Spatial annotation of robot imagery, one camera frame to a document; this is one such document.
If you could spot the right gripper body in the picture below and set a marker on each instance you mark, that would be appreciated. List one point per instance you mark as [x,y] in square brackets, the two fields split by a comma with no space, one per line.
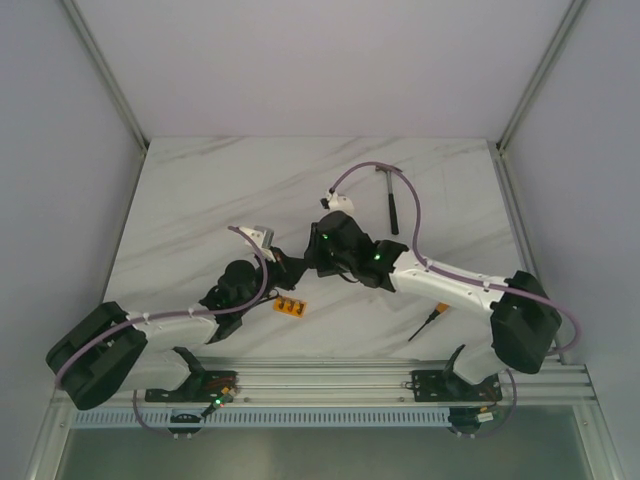
[335,262]

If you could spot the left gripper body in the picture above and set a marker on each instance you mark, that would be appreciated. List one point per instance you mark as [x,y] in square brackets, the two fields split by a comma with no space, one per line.
[280,261]

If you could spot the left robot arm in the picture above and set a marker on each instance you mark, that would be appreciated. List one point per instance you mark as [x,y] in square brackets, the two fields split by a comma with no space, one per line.
[112,350]

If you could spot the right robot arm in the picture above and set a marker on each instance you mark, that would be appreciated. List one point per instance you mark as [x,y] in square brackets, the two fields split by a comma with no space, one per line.
[520,320]

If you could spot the orange terminal block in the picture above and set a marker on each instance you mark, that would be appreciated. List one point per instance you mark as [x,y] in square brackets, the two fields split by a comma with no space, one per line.
[290,306]

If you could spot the claw hammer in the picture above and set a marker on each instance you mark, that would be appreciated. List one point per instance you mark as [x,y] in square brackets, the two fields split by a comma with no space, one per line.
[394,224]

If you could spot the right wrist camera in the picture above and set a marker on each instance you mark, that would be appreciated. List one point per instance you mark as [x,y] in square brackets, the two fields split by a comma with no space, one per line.
[333,201]

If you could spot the aluminium rail frame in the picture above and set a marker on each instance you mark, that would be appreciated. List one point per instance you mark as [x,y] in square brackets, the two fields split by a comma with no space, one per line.
[354,382]

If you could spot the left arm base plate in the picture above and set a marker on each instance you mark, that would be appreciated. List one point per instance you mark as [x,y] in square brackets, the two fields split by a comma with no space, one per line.
[203,387]

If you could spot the orange handled screwdriver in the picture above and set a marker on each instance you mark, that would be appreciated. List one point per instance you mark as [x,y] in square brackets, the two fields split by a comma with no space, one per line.
[436,312]

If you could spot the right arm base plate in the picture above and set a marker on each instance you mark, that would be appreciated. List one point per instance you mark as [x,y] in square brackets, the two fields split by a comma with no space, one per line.
[438,386]

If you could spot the white cable duct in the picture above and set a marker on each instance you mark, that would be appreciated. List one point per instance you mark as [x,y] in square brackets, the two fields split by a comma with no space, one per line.
[174,418]

